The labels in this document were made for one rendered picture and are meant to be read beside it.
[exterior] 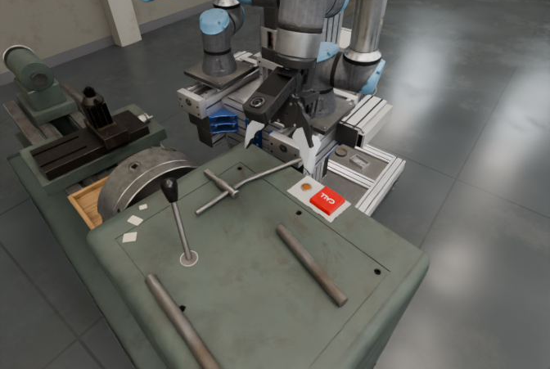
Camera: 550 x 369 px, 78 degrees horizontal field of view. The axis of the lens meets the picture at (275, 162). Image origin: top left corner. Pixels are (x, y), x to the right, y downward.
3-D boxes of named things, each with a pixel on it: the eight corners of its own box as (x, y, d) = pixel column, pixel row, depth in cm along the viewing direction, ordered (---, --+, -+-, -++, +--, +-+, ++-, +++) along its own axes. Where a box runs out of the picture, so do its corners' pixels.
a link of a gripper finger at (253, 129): (259, 141, 73) (286, 116, 67) (243, 150, 69) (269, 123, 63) (250, 130, 73) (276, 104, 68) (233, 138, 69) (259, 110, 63)
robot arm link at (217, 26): (197, 50, 139) (191, 16, 130) (211, 38, 149) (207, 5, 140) (224, 54, 137) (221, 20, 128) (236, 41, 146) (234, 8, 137)
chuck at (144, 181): (224, 208, 117) (197, 146, 94) (147, 274, 105) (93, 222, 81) (218, 202, 119) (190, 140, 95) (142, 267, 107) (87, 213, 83)
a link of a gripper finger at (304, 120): (321, 143, 60) (302, 96, 59) (317, 146, 59) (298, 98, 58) (299, 150, 63) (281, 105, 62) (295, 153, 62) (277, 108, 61)
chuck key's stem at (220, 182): (202, 177, 86) (232, 200, 80) (201, 170, 84) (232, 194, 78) (209, 172, 87) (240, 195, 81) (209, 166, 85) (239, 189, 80)
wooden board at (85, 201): (195, 195, 133) (193, 188, 131) (105, 251, 115) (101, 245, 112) (155, 159, 149) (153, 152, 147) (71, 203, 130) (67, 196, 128)
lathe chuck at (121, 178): (218, 202, 119) (190, 140, 95) (142, 267, 107) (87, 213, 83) (203, 189, 124) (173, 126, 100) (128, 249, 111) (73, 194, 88)
